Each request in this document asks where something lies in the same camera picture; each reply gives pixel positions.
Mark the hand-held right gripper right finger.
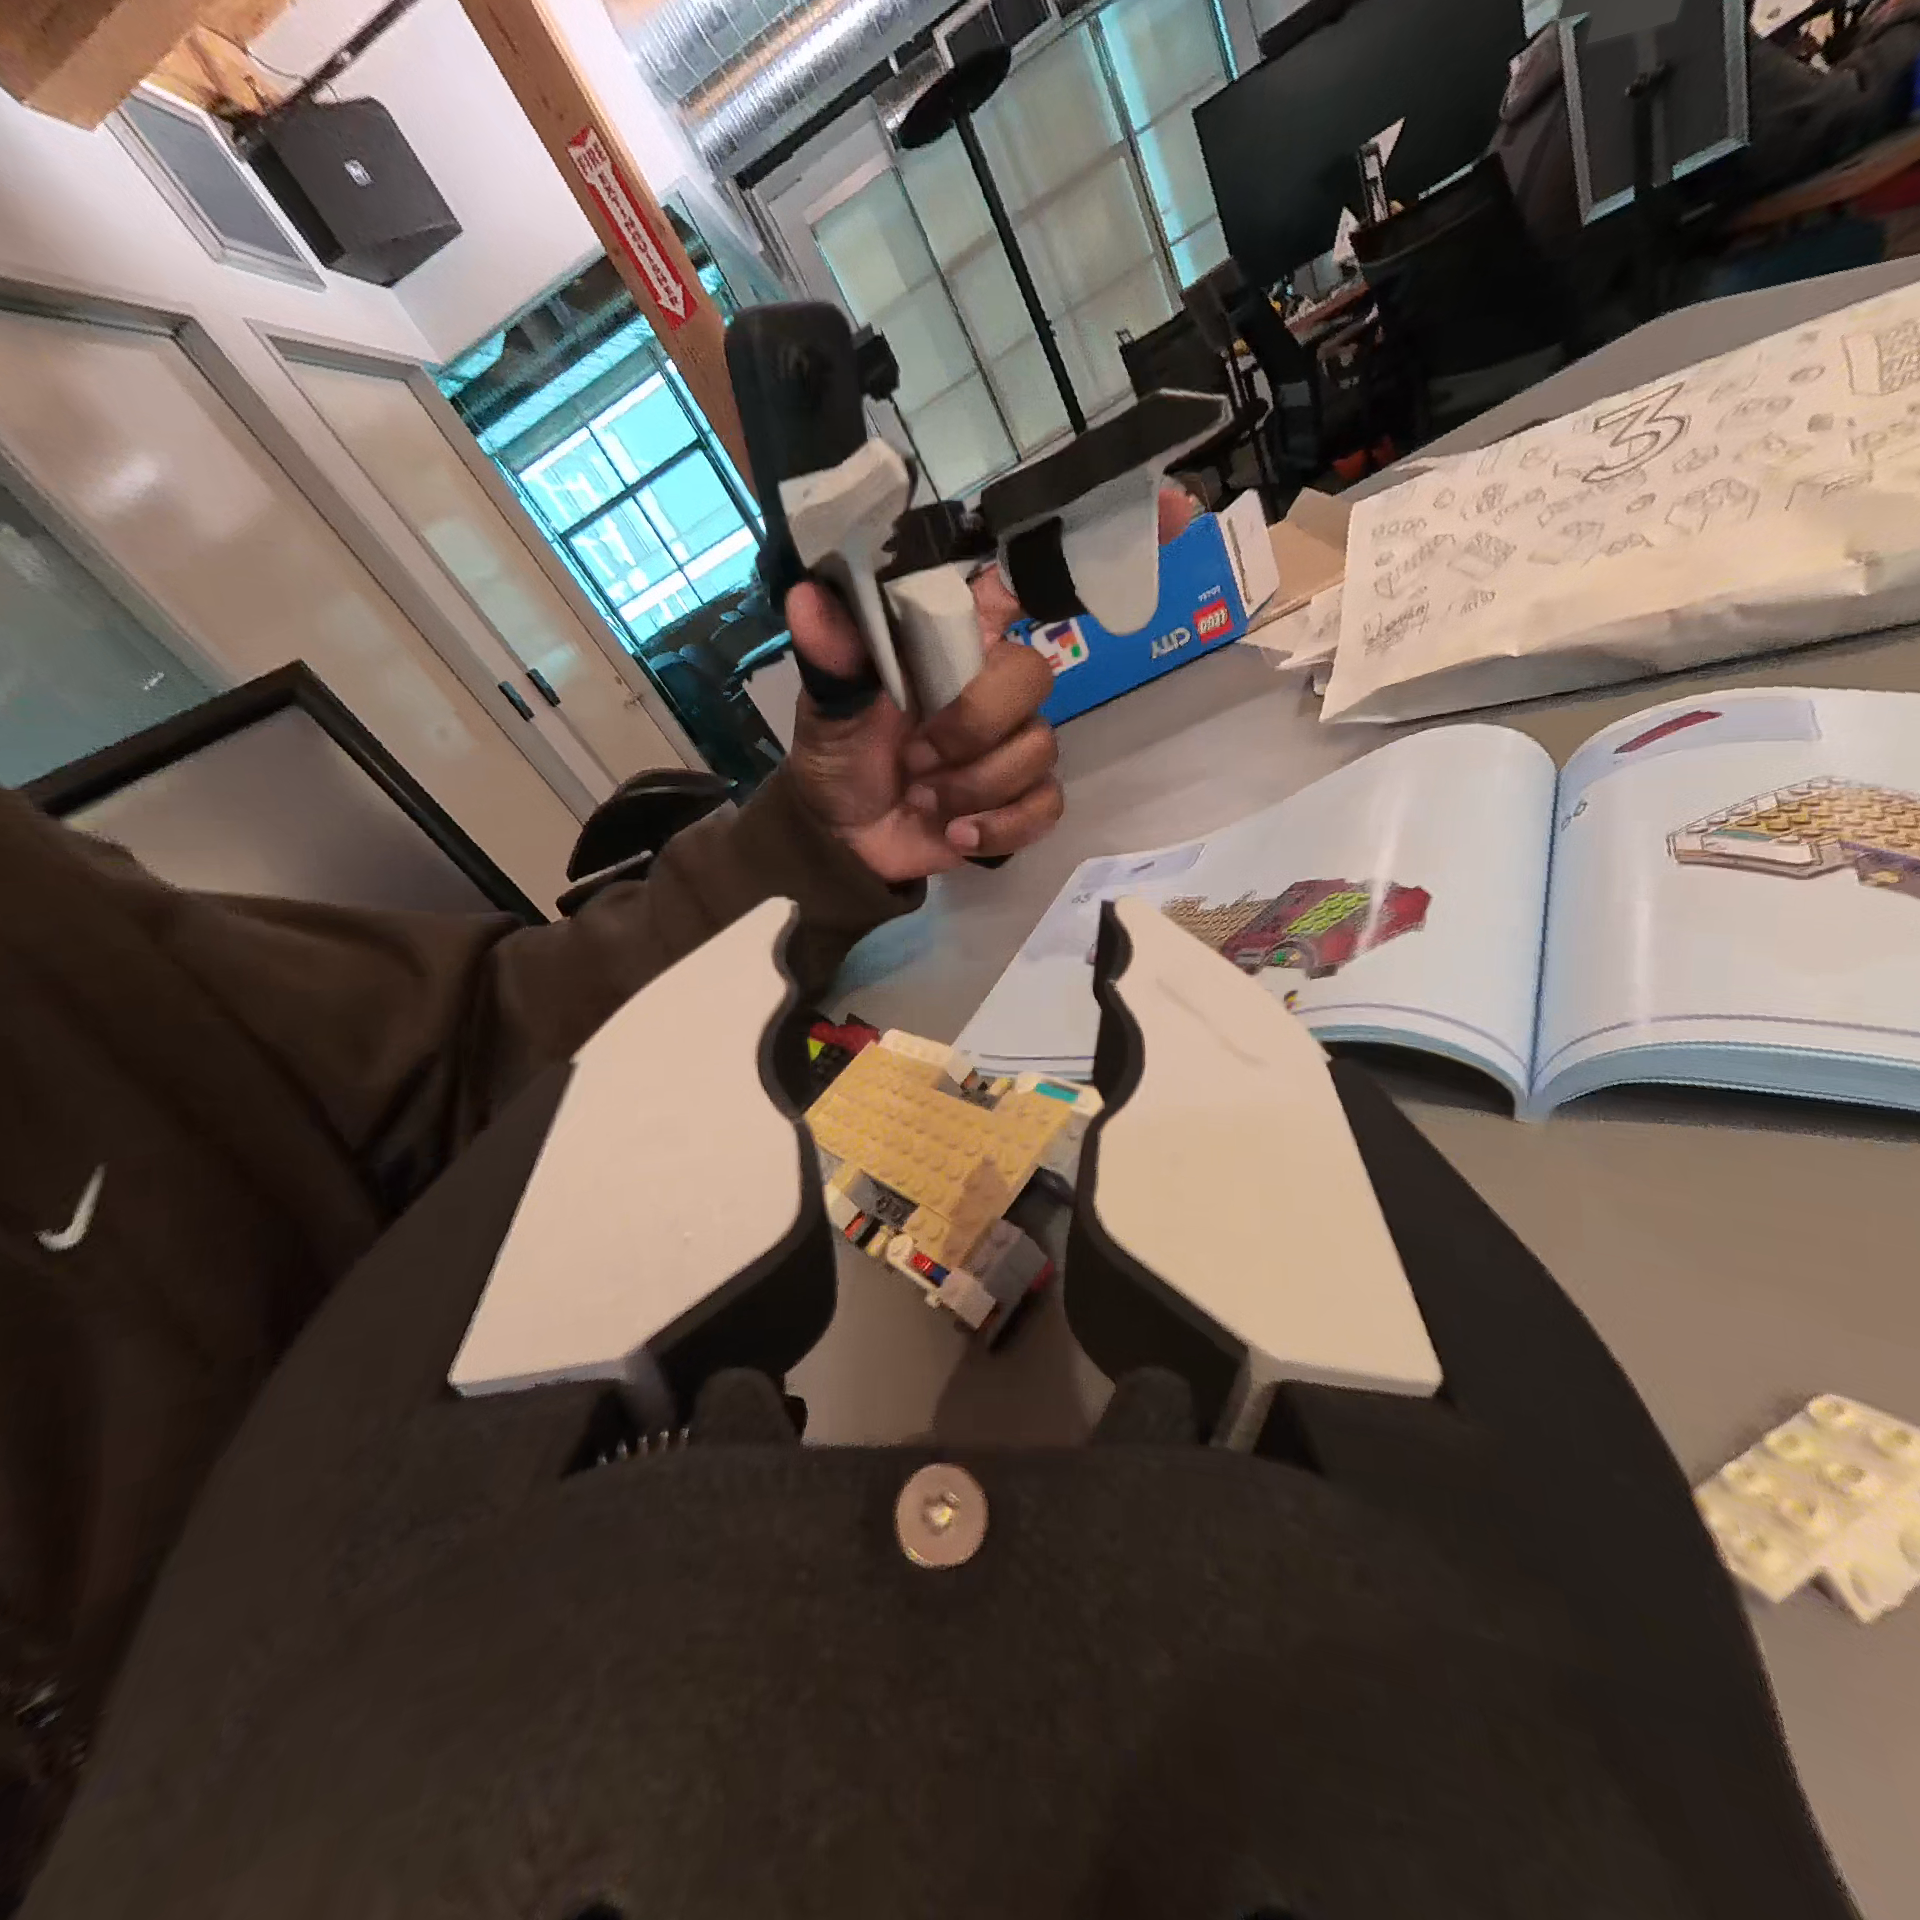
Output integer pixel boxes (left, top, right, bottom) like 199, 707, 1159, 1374
1066, 897, 1447, 1453

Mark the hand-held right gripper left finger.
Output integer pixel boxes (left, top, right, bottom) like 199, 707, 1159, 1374
446, 897, 837, 1434

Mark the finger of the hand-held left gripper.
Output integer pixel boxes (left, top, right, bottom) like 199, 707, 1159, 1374
984, 384, 1234, 537
1001, 482, 1167, 640

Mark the toy brick model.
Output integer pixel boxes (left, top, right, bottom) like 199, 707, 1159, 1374
806, 1017, 1106, 1344

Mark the person's left forearm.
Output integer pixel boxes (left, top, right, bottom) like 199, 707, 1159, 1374
376, 766, 933, 1087

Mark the person's left hand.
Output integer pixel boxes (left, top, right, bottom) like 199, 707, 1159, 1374
786, 577, 1071, 884

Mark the blue toy box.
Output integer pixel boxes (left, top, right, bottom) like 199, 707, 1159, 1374
1004, 493, 1280, 727

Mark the black floor lamp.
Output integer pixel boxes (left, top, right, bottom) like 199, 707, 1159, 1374
894, 43, 1093, 440

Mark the black mesh office chair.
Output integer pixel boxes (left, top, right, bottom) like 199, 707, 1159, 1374
1346, 149, 1569, 447

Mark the large black monitor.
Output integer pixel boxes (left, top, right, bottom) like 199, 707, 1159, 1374
1191, 0, 1566, 290

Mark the person's brown hoodie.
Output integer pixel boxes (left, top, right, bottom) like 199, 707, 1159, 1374
0, 786, 603, 1920

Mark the open instruction booklet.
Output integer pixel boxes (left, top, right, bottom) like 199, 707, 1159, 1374
959, 686, 1920, 1123

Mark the printed white paper bag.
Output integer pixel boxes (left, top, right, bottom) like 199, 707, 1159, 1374
1319, 283, 1920, 724

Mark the black framed partition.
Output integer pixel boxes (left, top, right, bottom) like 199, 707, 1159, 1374
17, 659, 550, 922

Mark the grey framed monitor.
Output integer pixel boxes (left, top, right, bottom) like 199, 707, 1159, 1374
1559, 0, 1756, 232

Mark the white toy brick plate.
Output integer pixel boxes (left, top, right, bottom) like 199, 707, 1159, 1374
1693, 1390, 1920, 1626

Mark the red wall sign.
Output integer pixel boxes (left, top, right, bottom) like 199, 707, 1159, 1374
567, 124, 694, 330

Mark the wooden post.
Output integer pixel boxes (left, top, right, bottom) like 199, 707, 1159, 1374
459, 0, 760, 489

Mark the black wall speaker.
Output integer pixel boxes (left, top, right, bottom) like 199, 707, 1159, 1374
243, 96, 463, 287

